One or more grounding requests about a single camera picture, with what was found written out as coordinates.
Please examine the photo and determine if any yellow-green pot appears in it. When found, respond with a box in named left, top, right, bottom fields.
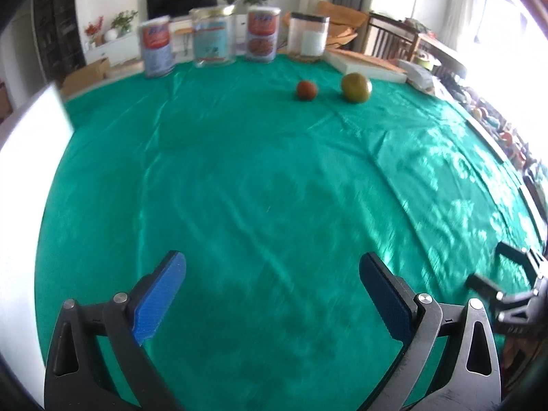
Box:
left=414, top=51, right=441, bottom=70

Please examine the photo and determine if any white flat box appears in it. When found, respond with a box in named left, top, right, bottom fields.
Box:
left=325, top=48, right=408, bottom=85

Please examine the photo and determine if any green tablecloth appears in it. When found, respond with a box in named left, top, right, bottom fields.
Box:
left=34, top=51, right=546, bottom=411

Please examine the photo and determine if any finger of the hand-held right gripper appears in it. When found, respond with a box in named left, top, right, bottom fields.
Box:
left=497, top=242, right=544, bottom=281
left=466, top=273, right=535, bottom=310

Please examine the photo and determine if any green plant in white vase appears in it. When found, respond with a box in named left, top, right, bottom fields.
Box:
left=105, top=10, right=138, bottom=42

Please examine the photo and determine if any red flower bouquet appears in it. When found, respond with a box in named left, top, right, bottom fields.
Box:
left=84, top=16, right=104, bottom=44

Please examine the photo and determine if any wooden chair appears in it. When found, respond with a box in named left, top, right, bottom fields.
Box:
left=360, top=12, right=422, bottom=63

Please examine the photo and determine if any clear canister with black lid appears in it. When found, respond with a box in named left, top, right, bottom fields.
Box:
left=288, top=12, right=330, bottom=61

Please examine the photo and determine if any dark bookshelf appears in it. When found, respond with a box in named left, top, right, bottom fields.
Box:
left=32, top=0, right=86, bottom=73

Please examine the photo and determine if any pile of colourful clutter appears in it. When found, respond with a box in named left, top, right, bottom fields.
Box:
left=462, top=86, right=548, bottom=189

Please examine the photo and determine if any green pear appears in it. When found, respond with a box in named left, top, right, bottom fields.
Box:
left=341, top=73, right=373, bottom=104

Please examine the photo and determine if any glass jar with blue label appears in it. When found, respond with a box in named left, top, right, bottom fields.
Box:
left=190, top=5, right=236, bottom=68

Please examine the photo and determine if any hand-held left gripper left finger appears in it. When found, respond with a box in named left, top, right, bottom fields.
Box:
left=44, top=250, right=188, bottom=411

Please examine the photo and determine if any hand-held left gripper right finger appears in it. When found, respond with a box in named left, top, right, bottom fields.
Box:
left=359, top=252, right=502, bottom=411

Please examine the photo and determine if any white panel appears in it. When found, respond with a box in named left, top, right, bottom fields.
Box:
left=0, top=82, right=73, bottom=377

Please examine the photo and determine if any pink label tin can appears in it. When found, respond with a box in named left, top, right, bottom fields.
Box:
left=246, top=6, right=281, bottom=64
left=139, top=16, right=175, bottom=78

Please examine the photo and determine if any cardboard box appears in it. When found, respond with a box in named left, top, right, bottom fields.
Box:
left=60, top=58, right=110, bottom=96

